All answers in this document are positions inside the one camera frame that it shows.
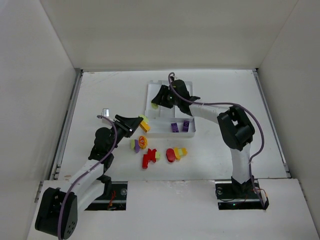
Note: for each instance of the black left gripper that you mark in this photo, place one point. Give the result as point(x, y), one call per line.
point(124, 127)

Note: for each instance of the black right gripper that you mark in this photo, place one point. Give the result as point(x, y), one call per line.
point(164, 97)

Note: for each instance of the lime green square brick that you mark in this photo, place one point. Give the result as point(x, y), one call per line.
point(145, 119)
point(155, 106)

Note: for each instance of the yellow long brick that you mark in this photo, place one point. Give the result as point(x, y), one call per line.
point(145, 127)

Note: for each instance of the yellow butterfly print brick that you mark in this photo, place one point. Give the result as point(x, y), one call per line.
point(142, 142)

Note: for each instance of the purple brick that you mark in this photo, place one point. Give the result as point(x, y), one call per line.
point(174, 127)
point(185, 126)

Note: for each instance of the lavender half-round brick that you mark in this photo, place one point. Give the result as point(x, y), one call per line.
point(136, 146)

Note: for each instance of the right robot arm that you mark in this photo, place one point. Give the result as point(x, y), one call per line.
point(235, 127)

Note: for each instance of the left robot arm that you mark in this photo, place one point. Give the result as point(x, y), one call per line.
point(60, 207)

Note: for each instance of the white divided plastic tray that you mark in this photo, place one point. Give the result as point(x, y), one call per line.
point(166, 122)

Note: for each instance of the red butterfly-shaped brick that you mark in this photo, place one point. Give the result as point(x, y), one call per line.
point(150, 156)

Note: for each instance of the lime green brick by red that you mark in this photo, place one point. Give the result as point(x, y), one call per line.
point(157, 155)

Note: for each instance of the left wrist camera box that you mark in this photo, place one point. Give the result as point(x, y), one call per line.
point(105, 112)

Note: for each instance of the left aluminium frame rail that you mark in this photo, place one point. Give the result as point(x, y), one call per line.
point(53, 170)

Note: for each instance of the aluminium frame rail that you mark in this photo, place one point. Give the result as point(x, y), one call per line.
point(271, 122)
point(53, 170)

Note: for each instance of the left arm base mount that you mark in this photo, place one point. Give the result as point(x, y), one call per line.
point(114, 197)

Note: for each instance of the right aluminium frame rail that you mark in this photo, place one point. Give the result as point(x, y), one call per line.
point(271, 122)

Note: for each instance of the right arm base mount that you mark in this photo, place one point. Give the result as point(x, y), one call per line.
point(232, 195)

